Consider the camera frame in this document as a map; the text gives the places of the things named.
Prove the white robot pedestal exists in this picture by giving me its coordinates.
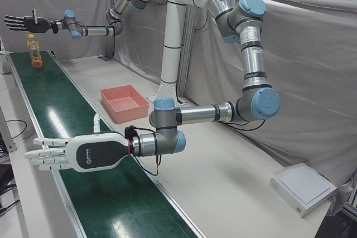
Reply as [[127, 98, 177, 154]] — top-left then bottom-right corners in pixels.
[[136, 0, 237, 103]]

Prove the green conveyor belt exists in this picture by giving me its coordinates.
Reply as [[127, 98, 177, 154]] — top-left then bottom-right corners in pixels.
[[5, 50, 207, 238]]

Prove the dark robot hand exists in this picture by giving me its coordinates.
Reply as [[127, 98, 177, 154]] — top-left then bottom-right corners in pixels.
[[4, 8, 52, 34]]

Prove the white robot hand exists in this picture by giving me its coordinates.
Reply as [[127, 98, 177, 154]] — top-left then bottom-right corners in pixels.
[[24, 113, 132, 173]]

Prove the white flat box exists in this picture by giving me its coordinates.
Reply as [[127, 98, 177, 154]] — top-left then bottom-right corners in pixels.
[[268, 164, 337, 218]]

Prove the aluminium frame post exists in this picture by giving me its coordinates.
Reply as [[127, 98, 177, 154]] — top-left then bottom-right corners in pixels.
[[178, 5, 197, 104]]

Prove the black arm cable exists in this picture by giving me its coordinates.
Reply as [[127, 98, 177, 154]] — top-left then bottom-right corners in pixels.
[[127, 126, 164, 177]]

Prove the black floor cable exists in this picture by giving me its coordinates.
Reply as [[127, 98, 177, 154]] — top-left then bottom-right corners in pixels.
[[0, 119, 32, 142]]

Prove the pink plastic basket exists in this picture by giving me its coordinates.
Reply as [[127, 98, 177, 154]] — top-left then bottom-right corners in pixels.
[[100, 84, 151, 124]]

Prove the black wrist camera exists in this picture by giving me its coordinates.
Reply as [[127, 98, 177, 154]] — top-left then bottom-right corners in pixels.
[[124, 125, 137, 140]]

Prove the orange drink bottle yellow cap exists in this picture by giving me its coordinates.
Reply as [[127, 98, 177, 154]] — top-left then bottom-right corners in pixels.
[[27, 33, 45, 69]]

